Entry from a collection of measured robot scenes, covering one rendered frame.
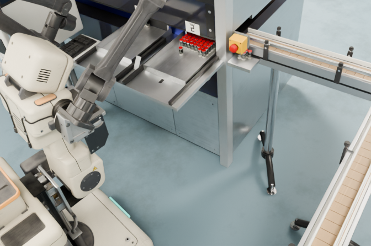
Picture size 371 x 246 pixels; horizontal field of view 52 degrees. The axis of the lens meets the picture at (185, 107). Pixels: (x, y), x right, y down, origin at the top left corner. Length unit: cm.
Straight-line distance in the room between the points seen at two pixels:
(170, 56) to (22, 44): 86
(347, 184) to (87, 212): 135
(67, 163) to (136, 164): 113
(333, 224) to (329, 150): 146
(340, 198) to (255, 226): 104
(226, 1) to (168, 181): 128
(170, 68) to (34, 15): 83
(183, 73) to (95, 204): 87
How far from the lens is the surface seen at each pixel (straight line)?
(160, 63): 198
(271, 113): 225
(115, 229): 211
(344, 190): 143
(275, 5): 243
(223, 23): 184
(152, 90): 183
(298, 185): 255
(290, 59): 191
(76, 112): 130
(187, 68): 193
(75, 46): 236
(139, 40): 218
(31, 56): 134
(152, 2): 123
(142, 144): 278
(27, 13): 229
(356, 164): 151
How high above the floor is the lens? 207
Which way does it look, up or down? 44 degrees down
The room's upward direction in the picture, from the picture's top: 7 degrees counter-clockwise
